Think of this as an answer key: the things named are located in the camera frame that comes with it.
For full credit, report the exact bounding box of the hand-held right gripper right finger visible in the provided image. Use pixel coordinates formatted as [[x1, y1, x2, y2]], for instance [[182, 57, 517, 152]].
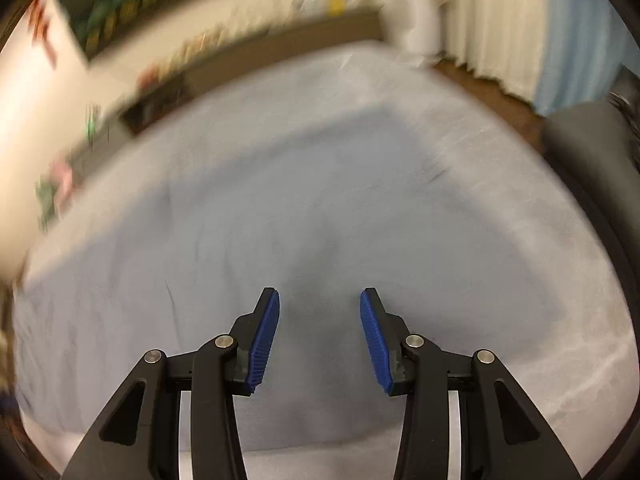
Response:
[[360, 287, 583, 480]]

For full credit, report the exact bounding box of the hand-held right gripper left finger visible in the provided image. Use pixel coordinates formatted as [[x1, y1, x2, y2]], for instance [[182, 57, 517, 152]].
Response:
[[61, 287, 281, 480]]

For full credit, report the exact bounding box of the light blue cloth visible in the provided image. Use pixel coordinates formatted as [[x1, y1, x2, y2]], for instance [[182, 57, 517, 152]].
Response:
[[14, 101, 573, 453]]

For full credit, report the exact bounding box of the grey bed sheet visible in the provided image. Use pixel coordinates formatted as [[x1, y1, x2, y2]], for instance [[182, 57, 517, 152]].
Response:
[[15, 39, 632, 480]]

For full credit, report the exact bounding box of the dark wooden headboard shelf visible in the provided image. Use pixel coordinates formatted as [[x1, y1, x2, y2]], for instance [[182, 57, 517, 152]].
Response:
[[120, 6, 388, 133]]

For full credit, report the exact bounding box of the dark grey chair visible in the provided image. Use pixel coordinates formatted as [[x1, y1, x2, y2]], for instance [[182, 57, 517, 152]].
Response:
[[541, 67, 640, 221]]

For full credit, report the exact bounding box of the white curtain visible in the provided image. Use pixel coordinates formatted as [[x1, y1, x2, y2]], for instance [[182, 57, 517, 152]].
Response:
[[367, 0, 556, 103]]

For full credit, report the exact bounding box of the light blue curtain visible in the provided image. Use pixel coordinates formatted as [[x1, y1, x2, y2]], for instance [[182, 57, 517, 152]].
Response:
[[532, 0, 632, 117]]

